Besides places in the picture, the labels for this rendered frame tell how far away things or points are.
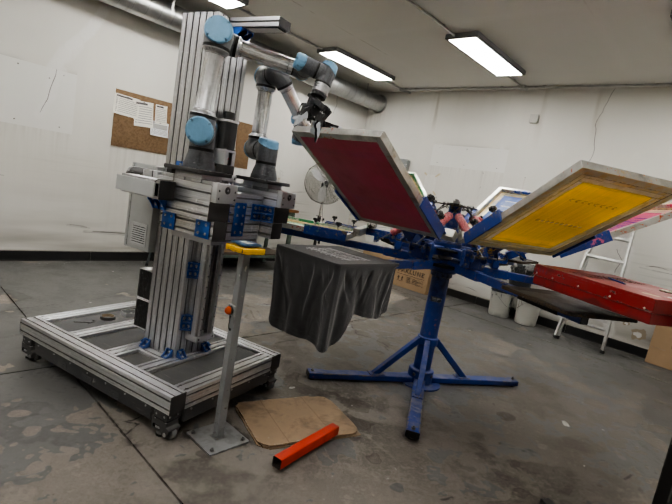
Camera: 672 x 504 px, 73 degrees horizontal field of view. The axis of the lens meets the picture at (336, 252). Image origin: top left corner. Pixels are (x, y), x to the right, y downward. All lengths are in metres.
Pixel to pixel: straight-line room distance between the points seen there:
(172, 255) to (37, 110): 3.20
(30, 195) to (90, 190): 0.56
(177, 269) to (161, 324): 0.34
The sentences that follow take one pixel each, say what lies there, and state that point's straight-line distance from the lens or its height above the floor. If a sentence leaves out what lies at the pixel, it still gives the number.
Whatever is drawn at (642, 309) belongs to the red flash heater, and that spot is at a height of 1.06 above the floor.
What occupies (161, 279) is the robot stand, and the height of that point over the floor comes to 0.62.
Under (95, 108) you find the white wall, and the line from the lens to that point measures 5.65.
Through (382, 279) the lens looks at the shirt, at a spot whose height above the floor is 0.87.
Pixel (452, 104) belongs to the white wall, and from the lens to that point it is 7.33.
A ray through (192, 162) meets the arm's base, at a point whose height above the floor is 1.28.
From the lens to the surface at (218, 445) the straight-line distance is 2.37.
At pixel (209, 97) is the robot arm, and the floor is 1.57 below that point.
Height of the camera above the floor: 1.28
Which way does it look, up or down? 8 degrees down
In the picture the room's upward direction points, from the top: 10 degrees clockwise
